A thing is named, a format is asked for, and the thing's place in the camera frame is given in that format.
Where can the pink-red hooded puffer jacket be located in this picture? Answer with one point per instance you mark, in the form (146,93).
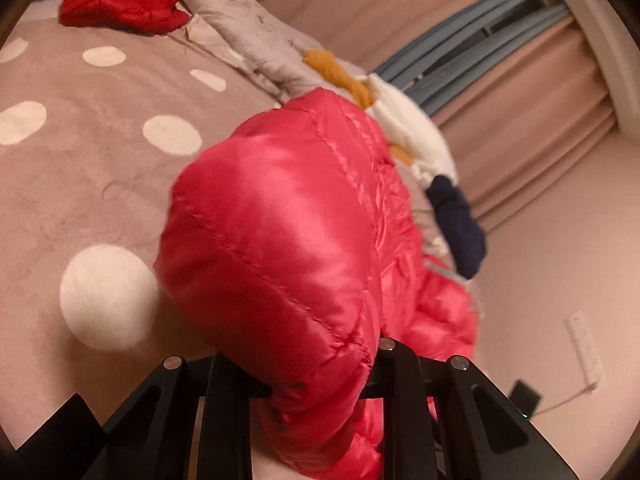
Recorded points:
(280,240)

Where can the blue-grey curtain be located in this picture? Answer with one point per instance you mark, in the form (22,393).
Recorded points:
(470,50)

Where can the beige curtain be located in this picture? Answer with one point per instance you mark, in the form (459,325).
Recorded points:
(500,135)

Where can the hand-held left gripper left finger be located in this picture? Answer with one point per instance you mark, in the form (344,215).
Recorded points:
(220,410)

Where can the grey duvet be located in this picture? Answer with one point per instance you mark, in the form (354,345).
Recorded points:
(250,30)

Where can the white power strip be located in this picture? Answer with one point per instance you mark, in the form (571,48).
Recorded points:
(585,347)

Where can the navy blue garment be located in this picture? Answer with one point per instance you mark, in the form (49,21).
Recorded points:
(460,225)

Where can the black power adapter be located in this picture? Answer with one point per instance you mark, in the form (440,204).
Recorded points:
(525,399)

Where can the taupe polka-dot blanket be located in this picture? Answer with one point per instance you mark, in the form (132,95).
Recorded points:
(100,170)

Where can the mustard yellow cloth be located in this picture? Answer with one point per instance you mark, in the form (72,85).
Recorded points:
(335,72)

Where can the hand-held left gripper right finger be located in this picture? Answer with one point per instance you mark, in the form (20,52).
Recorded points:
(400,400)

